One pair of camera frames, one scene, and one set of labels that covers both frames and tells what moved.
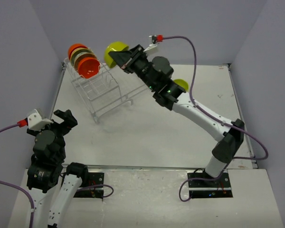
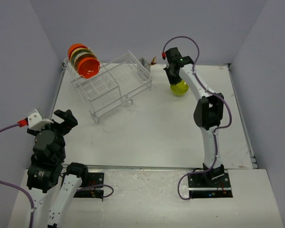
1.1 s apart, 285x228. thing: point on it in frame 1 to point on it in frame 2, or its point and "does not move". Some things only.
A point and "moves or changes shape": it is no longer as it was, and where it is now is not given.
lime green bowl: x=113 y=46 moves or changes shape
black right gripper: x=123 y=58 to x=172 y=81
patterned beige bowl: x=80 y=55 does not move
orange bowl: x=88 y=67 does not move
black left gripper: x=67 y=116 does not move
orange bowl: x=73 y=46 does not move
